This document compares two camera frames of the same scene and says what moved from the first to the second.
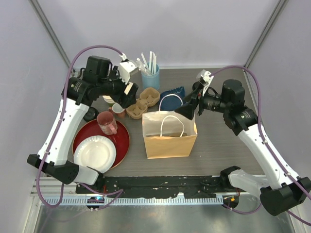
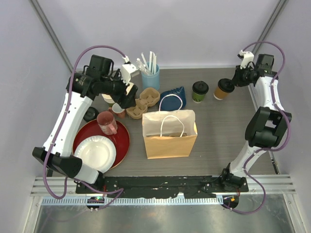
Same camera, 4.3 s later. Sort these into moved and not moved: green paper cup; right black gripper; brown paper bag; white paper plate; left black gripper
Moved: right black gripper; green paper cup
Not moved: brown paper bag; left black gripper; white paper plate
